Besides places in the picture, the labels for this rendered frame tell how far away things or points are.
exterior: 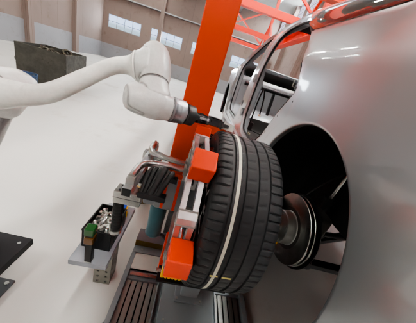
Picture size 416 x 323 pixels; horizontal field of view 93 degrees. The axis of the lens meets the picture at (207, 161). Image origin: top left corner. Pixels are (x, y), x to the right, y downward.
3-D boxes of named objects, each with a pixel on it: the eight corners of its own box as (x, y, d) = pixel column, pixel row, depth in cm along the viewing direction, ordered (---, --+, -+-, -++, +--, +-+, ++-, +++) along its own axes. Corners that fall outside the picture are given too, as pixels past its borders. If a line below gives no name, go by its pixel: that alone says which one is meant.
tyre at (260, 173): (216, 290, 103) (294, 305, 48) (172, 282, 100) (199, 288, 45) (228, 179, 138) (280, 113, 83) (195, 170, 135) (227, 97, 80)
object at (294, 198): (279, 273, 93) (327, 254, 69) (264, 270, 92) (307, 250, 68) (271, 212, 114) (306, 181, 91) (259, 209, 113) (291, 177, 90)
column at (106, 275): (108, 284, 127) (115, 237, 110) (92, 281, 125) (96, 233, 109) (115, 270, 136) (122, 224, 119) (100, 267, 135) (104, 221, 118)
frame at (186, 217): (170, 297, 76) (212, 178, 54) (154, 295, 75) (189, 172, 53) (184, 207, 125) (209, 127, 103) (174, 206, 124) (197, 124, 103)
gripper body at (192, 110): (177, 122, 77) (197, 127, 82) (185, 124, 70) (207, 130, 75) (182, 102, 76) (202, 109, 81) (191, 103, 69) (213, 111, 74)
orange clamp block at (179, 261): (189, 255, 67) (187, 281, 58) (166, 250, 66) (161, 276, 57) (194, 240, 64) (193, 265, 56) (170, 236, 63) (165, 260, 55)
